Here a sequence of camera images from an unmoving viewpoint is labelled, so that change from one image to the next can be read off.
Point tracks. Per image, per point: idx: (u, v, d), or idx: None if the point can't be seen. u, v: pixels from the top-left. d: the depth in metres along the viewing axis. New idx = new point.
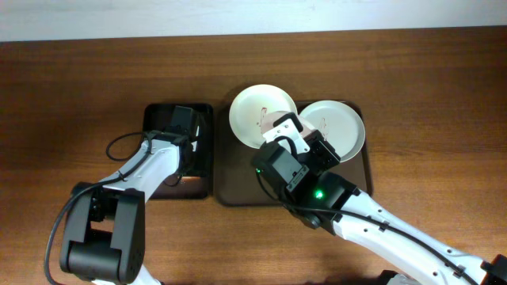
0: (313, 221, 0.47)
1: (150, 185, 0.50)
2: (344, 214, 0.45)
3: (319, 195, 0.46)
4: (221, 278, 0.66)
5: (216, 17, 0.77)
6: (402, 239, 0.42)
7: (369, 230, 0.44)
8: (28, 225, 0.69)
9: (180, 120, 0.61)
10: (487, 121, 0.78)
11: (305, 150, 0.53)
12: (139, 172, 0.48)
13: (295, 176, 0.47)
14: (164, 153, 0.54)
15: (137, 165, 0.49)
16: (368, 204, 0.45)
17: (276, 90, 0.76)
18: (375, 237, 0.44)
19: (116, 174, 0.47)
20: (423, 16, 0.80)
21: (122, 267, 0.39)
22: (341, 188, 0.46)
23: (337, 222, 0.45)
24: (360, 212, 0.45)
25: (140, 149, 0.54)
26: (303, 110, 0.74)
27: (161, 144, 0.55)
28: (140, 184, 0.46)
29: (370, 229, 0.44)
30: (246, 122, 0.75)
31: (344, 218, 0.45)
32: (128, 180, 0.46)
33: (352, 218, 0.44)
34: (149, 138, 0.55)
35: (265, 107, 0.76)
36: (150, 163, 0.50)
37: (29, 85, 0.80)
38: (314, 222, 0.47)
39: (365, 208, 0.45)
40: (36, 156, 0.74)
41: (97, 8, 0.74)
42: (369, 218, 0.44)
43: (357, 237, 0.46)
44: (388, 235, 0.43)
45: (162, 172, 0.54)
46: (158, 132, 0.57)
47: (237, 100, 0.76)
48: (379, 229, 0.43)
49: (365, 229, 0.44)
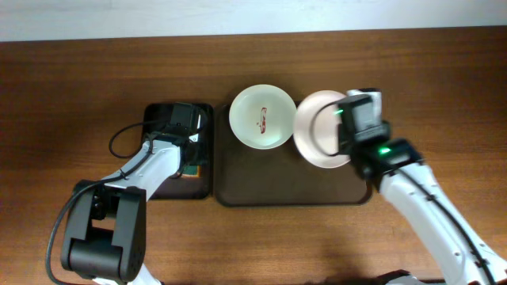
0: (366, 168, 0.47)
1: (151, 185, 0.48)
2: (398, 173, 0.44)
3: (384, 150, 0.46)
4: (221, 278, 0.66)
5: (215, 17, 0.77)
6: (441, 215, 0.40)
7: (413, 195, 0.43)
8: (31, 225, 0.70)
9: (180, 118, 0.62)
10: (490, 121, 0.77)
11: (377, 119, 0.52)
12: (139, 172, 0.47)
13: (371, 128, 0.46)
14: (165, 153, 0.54)
15: (138, 165, 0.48)
16: (426, 176, 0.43)
17: (276, 89, 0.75)
18: (417, 203, 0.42)
19: (117, 173, 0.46)
20: (425, 16, 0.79)
21: (123, 265, 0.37)
22: (405, 153, 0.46)
23: (390, 178, 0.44)
24: (414, 178, 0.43)
25: (141, 149, 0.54)
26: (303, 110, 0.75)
27: (162, 144, 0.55)
28: (142, 182, 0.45)
29: (416, 194, 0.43)
30: (246, 122, 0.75)
31: (396, 176, 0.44)
32: (130, 179, 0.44)
33: (402, 180, 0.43)
34: (150, 139, 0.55)
35: (265, 107, 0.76)
36: (150, 162, 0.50)
37: (31, 87, 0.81)
38: (366, 169, 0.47)
39: (423, 177, 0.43)
40: (37, 156, 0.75)
41: (96, 9, 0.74)
42: (420, 184, 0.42)
43: (400, 198, 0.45)
44: (431, 206, 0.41)
45: (162, 172, 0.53)
46: (158, 134, 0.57)
47: (237, 99, 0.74)
48: (425, 198, 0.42)
49: (410, 193, 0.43)
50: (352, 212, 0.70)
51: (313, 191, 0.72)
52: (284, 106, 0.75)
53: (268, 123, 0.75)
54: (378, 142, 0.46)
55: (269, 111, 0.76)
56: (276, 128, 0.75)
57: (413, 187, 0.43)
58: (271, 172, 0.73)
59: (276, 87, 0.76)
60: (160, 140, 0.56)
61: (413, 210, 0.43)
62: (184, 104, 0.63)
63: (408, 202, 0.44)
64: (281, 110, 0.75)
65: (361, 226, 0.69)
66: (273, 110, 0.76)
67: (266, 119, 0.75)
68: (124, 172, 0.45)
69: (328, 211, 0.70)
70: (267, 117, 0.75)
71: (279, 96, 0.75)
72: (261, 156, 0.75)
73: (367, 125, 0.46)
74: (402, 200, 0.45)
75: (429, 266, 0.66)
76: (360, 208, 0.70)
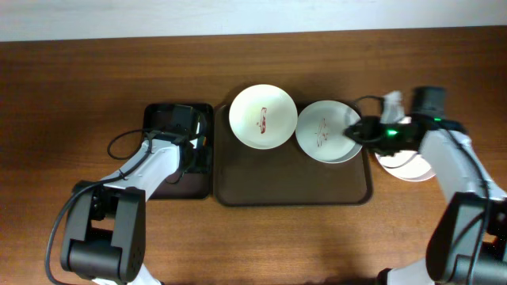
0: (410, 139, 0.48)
1: (150, 185, 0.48)
2: (440, 132, 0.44)
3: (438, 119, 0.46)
4: (221, 278, 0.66)
5: (215, 17, 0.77)
6: (461, 158, 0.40)
7: (445, 144, 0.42)
8: (31, 225, 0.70)
9: (180, 119, 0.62)
10: (490, 121, 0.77)
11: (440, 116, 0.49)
12: (139, 172, 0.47)
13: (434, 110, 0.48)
14: (165, 153, 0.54)
15: (138, 165, 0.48)
16: (461, 136, 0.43)
17: (275, 90, 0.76)
18: (445, 149, 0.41)
19: (116, 173, 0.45)
20: (425, 16, 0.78)
21: (123, 265, 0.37)
22: (459, 127, 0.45)
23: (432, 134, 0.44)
24: (455, 138, 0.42)
25: (140, 149, 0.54)
26: (303, 112, 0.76)
27: (161, 144, 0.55)
28: (141, 182, 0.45)
29: (447, 143, 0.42)
30: (246, 122, 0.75)
31: (434, 134, 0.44)
32: (129, 179, 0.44)
33: (436, 138, 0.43)
34: (149, 138, 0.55)
35: (264, 107, 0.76)
36: (150, 161, 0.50)
37: (30, 86, 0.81)
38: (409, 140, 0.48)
39: (460, 138, 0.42)
40: (36, 156, 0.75)
41: (96, 9, 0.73)
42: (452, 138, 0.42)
43: (433, 152, 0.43)
44: (456, 152, 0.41)
45: (162, 172, 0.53)
46: (158, 132, 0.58)
47: (238, 99, 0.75)
48: (455, 146, 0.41)
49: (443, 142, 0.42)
50: (352, 211, 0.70)
51: (313, 191, 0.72)
52: (284, 107, 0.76)
53: (268, 123, 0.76)
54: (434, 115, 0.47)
55: (267, 111, 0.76)
56: (277, 127, 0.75)
57: (449, 139, 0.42)
58: (272, 172, 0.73)
59: (276, 88, 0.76)
60: (161, 139, 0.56)
61: (440, 158, 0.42)
62: (184, 107, 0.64)
63: (438, 151, 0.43)
64: (281, 110, 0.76)
65: (361, 226, 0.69)
66: (273, 110, 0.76)
67: (265, 119, 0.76)
68: (124, 172, 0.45)
69: (328, 211, 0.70)
70: (266, 117, 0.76)
71: (279, 97, 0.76)
72: (261, 156, 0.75)
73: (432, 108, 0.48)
74: (432, 152, 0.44)
75: None
76: (360, 208, 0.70)
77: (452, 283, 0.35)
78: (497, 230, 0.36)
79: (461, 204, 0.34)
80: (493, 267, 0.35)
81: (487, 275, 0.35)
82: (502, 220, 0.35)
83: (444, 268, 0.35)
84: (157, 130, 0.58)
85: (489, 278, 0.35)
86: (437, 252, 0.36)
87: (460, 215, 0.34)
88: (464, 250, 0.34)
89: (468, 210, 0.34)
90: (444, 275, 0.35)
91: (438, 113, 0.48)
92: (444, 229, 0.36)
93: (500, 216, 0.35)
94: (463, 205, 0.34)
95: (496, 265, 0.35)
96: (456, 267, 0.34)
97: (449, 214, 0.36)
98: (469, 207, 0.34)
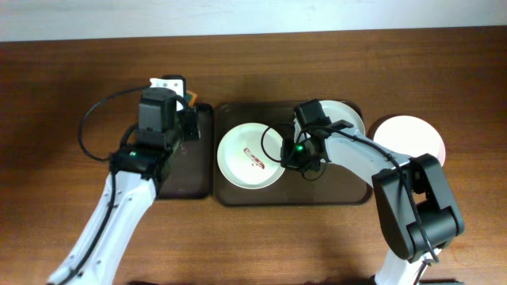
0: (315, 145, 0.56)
1: (116, 256, 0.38)
2: (334, 134, 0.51)
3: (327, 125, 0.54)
4: (221, 278, 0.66)
5: (217, 17, 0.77)
6: (363, 146, 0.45)
7: (343, 143, 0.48)
8: (31, 224, 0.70)
9: (149, 121, 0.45)
10: (490, 121, 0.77)
11: (325, 117, 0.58)
12: (96, 255, 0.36)
13: (319, 121, 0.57)
14: (132, 199, 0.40)
15: (93, 244, 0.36)
16: (351, 130, 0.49)
17: (263, 127, 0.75)
18: (346, 146, 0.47)
19: (69, 262, 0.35)
20: (424, 16, 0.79)
21: None
22: (343, 121, 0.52)
23: (329, 140, 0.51)
24: (348, 133, 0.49)
25: (104, 195, 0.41)
26: (276, 133, 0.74)
27: (127, 178, 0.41)
28: (101, 271, 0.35)
29: (344, 142, 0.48)
30: (242, 165, 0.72)
31: (332, 140, 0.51)
32: (83, 274, 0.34)
33: (336, 141, 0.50)
34: (112, 172, 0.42)
35: (249, 146, 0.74)
36: (112, 226, 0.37)
37: (29, 86, 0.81)
38: (315, 146, 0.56)
39: (350, 131, 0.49)
40: (36, 156, 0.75)
41: (95, 9, 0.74)
42: (345, 134, 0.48)
43: (342, 153, 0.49)
44: (356, 144, 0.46)
45: (134, 219, 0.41)
46: (126, 155, 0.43)
47: (223, 140, 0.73)
48: (350, 141, 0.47)
49: (341, 142, 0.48)
50: (352, 211, 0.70)
51: (311, 190, 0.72)
52: (270, 137, 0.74)
53: (260, 159, 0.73)
54: (323, 123, 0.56)
55: (253, 147, 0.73)
56: (271, 162, 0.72)
57: (343, 138, 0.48)
58: None
59: (268, 125, 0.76)
60: (131, 171, 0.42)
61: (346, 154, 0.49)
62: (153, 99, 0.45)
63: (342, 151, 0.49)
64: (260, 140, 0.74)
65: (361, 226, 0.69)
66: (253, 143, 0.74)
67: (255, 155, 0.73)
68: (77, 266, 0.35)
69: (328, 211, 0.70)
70: (255, 153, 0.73)
71: (267, 134, 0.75)
72: None
73: (318, 119, 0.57)
74: (337, 152, 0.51)
75: (429, 267, 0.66)
76: (360, 207, 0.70)
77: (418, 255, 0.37)
78: (421, 188, 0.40)
79: (382, 184, 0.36)
80: (440, 223, 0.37)
81: (440, 231, 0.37)
82: (420, 177, 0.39)
83: (408, 248, 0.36)
84: (124, 152, 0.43)
85: (442, 232, 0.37)
86: (394, 235, 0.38)
87: (388, 195, 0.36)
88: (409, 221, 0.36)
89: (389, 187, 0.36)
90: (411, 253, 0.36)
91: (322, 118, 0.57)
92: (386, 213, 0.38)
93: (416, 175, 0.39)
94: (383, 184, 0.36)
95: (441, 218, 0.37)
96: (414, 241, 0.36)
97: (379, 196, 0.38)
98: (389, 183, 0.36)
